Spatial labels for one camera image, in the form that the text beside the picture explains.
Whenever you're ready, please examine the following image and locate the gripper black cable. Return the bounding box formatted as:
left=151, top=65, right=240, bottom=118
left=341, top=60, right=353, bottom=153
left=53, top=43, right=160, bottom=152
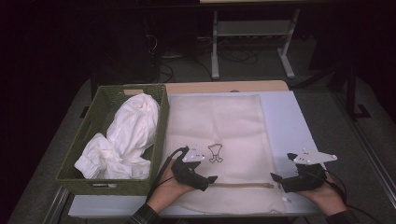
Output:
left=325, top=171, right=384, bottom=224
left=146, top=147, right=188, bottom=200

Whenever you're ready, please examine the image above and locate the cream mesh laundry bag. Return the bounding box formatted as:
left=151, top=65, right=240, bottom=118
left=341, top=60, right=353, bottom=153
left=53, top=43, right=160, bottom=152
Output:
left=163, top=92, right=288, bottom=216

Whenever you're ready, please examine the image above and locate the white metal desk frame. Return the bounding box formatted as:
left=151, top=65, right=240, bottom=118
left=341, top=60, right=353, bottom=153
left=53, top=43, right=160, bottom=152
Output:
left=210, top=8, right=302, bottom=80

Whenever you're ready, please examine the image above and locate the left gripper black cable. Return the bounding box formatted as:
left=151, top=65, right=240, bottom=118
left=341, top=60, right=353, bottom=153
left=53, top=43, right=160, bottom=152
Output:
left=146, top=147, right=188, bottom=200

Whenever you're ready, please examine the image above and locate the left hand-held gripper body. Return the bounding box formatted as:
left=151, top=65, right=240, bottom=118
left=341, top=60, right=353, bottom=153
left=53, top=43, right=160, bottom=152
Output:
left=170, top=143, right=210, bottom=191

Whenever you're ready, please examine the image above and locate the person's right hand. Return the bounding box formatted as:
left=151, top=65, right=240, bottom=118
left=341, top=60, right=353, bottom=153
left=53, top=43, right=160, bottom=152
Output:
left=295, top=172, right=348, bottom=217

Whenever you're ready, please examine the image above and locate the aluminium rail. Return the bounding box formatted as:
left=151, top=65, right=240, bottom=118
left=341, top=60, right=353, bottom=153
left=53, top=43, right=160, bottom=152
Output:
left=337, top=92, right=396, bottom=203
left=43, top=186, right=71, bottom=224

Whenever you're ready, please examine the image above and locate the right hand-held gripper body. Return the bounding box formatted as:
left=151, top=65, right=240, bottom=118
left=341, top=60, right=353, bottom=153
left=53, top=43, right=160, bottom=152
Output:
left=279, top=147, right=338, bottom=193

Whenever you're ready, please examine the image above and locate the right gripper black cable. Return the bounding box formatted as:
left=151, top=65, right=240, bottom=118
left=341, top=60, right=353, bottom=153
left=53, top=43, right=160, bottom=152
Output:
left=325, top=171, right=384, bottom=224

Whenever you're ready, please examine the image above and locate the black metal stand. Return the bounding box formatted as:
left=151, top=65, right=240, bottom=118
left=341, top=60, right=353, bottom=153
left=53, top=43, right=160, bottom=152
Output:
left=295, top=62, right=372, bottom=121

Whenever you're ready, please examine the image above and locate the person's left hand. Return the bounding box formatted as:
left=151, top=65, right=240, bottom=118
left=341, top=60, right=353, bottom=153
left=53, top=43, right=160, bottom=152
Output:
left=147, top=160, right=195, bottom=214

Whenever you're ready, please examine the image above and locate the green woven basket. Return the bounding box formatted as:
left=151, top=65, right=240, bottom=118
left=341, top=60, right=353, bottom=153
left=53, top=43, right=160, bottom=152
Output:
left=55, top=83, right=171, bottom=197

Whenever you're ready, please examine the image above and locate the white garment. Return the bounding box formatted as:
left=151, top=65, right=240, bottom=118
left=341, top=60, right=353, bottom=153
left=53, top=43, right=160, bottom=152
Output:
left=74, top=92, right=162, bottom=181

